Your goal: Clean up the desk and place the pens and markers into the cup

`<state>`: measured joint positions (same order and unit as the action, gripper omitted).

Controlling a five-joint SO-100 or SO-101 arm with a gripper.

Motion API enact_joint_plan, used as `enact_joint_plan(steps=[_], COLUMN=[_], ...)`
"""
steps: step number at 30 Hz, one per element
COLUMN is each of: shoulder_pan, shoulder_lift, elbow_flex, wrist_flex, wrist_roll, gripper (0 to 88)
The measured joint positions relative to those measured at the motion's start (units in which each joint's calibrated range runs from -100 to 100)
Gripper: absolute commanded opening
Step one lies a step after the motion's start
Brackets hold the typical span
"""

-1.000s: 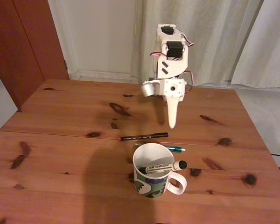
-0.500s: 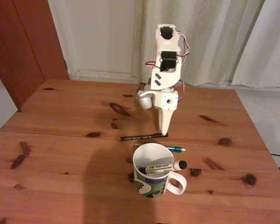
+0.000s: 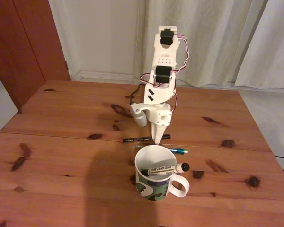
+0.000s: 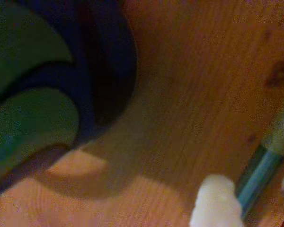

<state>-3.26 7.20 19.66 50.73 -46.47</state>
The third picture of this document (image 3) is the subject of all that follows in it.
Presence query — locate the black webcam cable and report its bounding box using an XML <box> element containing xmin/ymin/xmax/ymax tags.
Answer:
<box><xmin>130</xmin><ymin>84</ymin><xmax>143</xmax><ymax>105</ymax></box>

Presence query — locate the brown wooden door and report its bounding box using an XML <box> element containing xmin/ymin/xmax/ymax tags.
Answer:
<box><xmin>0</xmin><ymin>0</ymin><xmax>71</xmax><ymax>114</ymax></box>

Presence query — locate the black fineliner pen red end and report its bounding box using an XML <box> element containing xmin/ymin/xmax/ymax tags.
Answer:
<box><xmin>121</xmin><ymin>134</ymin><xmax>171</xmax><ymax>144</ymax></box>

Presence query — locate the white fabric curtain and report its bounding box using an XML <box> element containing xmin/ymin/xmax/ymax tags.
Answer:
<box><xmin>234</xmin><ymin>0</ymin><xmax>284</xmax><ymax>90</ymax></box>
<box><xmin>134</xmin><ymin>0</ymin><xmax>269</xmax><ymax>88</ymax></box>

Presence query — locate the silver oval webcam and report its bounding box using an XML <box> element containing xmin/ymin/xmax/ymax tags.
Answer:
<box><xmin>129</xmin><ymin>103</ymin><xmax>149</xmax><ymax>128</ymax></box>

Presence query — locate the white Pentel whiteboard marker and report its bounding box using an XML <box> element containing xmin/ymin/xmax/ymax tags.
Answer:
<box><xmin>141</xmin><ymin>162</ymin><xmax>190</xmax><ymax>177</ymax></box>

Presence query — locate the red white black servo wire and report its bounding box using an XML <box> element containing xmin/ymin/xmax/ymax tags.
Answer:
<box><xmin>139</xmin><ymin>73</ymin><xmax>155</xmax><ymax>84</ymax></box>
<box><xmin>168</xmin><ymin>88</ymin><xmax>179</xmax><ymax>112</ymax></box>
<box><xmin>171</xmin><ymin>35</ymin><xmax>190</xmax><ymax>73</ymax></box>

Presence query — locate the white mug green pattern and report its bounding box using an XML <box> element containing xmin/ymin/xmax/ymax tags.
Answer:
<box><xmin>134</xmin><ymin>144</ymin><xmax>190</xmax><ymax>201</ymax></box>

